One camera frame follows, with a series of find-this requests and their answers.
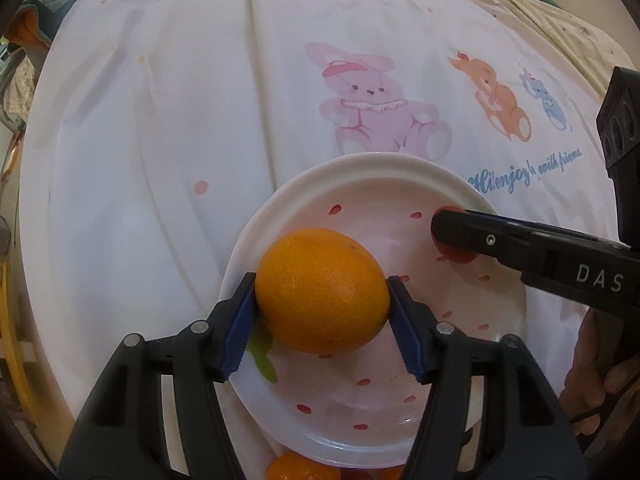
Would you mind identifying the person's right hand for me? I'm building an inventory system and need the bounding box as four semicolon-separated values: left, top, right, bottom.
559;306;640;438

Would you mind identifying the small tangerine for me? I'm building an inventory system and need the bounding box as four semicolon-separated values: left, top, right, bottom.
264;451;342;480

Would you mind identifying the red cherry tomato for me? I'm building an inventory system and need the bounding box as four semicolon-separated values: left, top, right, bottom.
434;205;479;265

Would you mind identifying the white printed bedsheet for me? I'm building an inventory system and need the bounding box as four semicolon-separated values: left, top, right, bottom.
17;0;626;480

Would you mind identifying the white plate with red dots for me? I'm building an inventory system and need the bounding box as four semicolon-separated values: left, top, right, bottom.
218;152;528;466

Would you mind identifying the teal and orange blanket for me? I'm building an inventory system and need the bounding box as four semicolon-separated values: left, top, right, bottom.
15;0;96;48

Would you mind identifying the pale yellow floral quilt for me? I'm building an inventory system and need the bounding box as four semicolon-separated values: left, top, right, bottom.
430;0;637;97

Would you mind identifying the large orange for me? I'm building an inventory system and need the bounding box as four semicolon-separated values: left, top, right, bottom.
255;228;391;356

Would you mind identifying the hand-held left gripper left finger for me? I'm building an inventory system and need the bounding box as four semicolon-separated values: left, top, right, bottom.
57;272;258;480

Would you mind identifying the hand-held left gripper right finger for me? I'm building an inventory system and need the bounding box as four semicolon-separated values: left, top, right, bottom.
386;275;588;480

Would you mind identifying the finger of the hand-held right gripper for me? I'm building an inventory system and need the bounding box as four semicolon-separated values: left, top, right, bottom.
431;208;534;275

